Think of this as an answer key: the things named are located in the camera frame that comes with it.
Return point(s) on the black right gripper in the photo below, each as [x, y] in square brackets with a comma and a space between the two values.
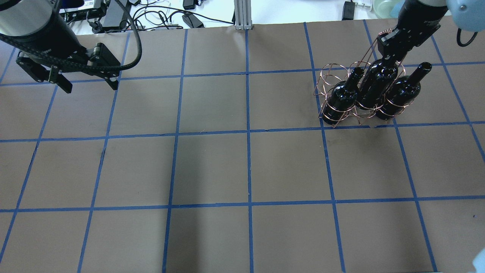
[418, 19]

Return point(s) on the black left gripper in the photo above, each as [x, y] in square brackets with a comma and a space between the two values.
[57, 36]

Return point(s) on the dark glass wine bottle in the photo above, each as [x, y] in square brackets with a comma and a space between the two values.
[379, 76]

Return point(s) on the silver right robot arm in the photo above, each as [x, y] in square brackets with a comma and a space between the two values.
[468, 16]

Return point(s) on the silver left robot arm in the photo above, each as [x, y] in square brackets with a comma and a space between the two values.
[14, 12]

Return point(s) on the dark bottle in basket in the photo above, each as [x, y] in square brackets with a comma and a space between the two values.
[342, 98]
[403, 92]

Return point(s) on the clear bowl with blue sponge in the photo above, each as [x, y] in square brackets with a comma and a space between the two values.
[387, 9]

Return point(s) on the black electronics box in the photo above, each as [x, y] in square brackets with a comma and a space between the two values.
[115, 18]

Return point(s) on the black power adapter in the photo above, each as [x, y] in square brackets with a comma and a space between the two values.
[192, 21]

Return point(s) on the copper wire wine basket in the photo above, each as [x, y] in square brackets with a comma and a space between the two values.
[327, 81]

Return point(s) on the aluminium frame post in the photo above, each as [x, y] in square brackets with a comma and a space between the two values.
[243, 17]

